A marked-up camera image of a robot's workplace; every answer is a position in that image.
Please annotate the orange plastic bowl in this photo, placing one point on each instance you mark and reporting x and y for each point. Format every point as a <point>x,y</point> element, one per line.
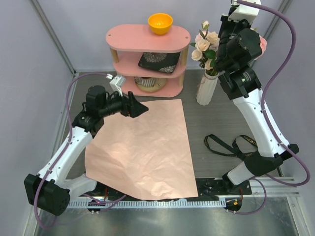
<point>160,23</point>

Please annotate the aluminium rail frame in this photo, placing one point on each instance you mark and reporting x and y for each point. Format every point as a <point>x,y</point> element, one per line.
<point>157,200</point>

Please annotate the black floral square plate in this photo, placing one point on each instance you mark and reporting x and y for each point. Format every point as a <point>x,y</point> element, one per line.
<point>160,62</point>

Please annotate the white ribbed ceramic vase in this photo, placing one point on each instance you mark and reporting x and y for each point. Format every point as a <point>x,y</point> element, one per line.
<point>206,89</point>

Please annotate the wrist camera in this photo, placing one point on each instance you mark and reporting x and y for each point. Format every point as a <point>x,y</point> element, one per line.
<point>242,12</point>
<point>116,83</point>

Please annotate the pale pink flower stem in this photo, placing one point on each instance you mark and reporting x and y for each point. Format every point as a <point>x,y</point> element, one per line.
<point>205,25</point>

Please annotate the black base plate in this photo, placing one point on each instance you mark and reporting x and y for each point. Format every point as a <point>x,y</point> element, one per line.
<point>208,189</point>

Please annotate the black ribbon with gold text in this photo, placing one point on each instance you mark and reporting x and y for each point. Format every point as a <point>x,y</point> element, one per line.
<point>234,149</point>

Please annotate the pink wrapping paper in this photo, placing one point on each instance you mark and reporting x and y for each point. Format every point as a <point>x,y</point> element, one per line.
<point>147,157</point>

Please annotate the peach and orange flower bunch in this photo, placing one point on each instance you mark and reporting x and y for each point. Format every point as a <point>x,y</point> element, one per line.
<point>205,46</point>

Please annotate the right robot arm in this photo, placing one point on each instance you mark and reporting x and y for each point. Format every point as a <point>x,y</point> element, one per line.
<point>239,45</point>

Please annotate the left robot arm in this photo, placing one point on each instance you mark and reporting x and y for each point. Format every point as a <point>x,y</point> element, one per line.
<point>82,131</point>

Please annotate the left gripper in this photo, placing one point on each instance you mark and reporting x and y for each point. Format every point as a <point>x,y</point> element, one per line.
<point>136,108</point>

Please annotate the pink three-tier shelf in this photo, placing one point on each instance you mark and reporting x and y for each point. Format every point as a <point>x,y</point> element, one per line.
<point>127,43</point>

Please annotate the light pink rose spray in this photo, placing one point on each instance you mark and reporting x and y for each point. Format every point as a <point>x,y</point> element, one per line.
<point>263,46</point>

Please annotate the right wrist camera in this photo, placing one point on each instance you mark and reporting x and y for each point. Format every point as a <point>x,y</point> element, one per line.
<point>242,12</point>

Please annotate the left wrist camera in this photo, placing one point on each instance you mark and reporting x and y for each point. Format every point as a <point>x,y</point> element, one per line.
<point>116,83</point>

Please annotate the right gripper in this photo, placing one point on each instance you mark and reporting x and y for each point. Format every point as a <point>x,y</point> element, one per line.
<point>225,22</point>

